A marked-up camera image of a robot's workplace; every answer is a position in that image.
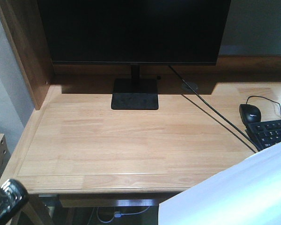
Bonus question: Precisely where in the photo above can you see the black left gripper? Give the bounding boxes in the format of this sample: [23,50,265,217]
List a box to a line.
[0,179,29,225]

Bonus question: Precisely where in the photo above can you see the white paper stack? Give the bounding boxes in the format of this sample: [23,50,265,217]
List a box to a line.
[158,143,281,225]

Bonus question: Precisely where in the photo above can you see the wooden desk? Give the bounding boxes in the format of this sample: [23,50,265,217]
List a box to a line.
[0,0,281,206]

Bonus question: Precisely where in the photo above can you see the black monitor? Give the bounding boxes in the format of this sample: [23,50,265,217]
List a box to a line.
[37,0,231,110]

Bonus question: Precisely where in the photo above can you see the black computer mouse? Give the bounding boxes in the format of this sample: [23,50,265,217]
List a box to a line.
[239,104,261,125]

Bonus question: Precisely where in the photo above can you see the black keyboard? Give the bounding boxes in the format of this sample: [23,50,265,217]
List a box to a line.
[246,120,281,150]

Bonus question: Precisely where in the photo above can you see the black monitor cable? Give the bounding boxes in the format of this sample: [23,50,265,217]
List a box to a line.
[168,65,258,153]

